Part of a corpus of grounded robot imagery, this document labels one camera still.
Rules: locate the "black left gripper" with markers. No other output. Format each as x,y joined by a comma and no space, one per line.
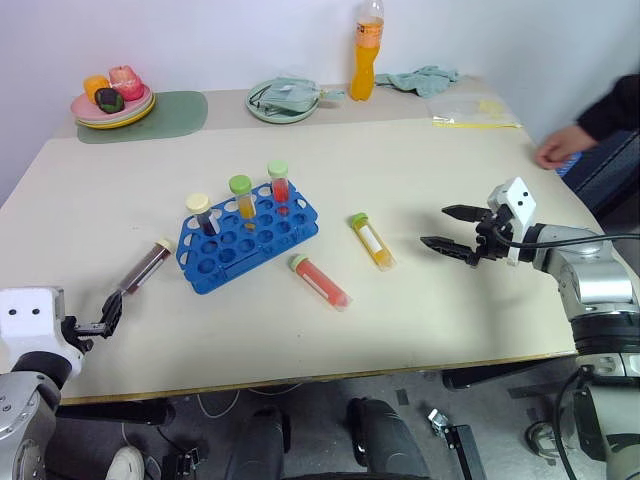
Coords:
89,330

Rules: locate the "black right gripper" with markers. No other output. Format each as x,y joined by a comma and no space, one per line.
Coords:
495,235

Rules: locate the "dark red tube cream cap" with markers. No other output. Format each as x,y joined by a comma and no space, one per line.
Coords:
147,265
202,210

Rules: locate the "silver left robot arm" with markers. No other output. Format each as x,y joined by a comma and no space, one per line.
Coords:
22,400

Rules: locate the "person forearm black sleeve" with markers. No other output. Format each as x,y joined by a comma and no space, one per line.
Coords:
612,107

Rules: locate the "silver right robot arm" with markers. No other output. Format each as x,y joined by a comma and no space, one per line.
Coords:
595,280

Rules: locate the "yellow tube green cap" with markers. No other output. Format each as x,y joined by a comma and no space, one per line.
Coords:
372,242

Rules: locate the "red tube light green cap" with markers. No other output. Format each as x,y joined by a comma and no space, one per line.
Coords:
320,282
280,185

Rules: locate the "blue plastic test tube rack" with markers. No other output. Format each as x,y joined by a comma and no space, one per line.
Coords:
250,250

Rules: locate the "orange tube green cap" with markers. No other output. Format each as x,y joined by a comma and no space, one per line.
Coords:
244,197

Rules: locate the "person bare hand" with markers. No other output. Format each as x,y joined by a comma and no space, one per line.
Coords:
565,142

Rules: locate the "clear plastic zip bag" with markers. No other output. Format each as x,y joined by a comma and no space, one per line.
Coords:
470,112

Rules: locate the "small blue striped object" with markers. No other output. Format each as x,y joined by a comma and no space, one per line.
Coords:
569,164

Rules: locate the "white shoe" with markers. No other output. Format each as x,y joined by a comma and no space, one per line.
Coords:
125,462

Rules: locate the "light green crumpled cloth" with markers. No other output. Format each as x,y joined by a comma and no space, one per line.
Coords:
425,80

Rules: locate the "person leg dark striped trousers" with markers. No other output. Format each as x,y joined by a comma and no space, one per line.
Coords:
610,175

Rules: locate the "orange drink plastic bottle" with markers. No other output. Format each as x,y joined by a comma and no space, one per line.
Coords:
365,65

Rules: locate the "yellow plate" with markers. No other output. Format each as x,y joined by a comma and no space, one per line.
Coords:
142,119

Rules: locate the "dark rounded shape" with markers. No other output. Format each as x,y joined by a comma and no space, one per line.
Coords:
385,440
260,445

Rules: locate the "pale green stacked plate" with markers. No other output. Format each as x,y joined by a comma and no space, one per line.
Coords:
145,110

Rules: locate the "green placemat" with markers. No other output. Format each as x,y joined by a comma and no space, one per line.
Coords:
175,115

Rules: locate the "pink plate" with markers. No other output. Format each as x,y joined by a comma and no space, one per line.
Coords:
82,107

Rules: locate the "dark purple green toy fruit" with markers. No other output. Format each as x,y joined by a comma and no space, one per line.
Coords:
110,100

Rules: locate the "light green plate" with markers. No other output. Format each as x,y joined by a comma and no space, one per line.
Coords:
280,116

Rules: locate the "light green fabric pouch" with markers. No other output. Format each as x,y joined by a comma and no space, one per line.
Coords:
290,95

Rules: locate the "black stand leg with caster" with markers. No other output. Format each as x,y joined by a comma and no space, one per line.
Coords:
462,450

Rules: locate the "orange toy fruit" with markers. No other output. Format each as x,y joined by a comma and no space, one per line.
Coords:
95,86

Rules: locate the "pink toy peach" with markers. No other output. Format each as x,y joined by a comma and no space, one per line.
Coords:
127,82

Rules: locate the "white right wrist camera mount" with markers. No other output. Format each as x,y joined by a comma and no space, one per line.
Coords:
520,205

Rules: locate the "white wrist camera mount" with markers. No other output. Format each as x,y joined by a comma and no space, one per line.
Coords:
520,205
30,320

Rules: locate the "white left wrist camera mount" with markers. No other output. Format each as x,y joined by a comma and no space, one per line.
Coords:
30,320

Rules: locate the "black table frame bar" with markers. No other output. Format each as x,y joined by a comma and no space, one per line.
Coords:
505,374
115,412

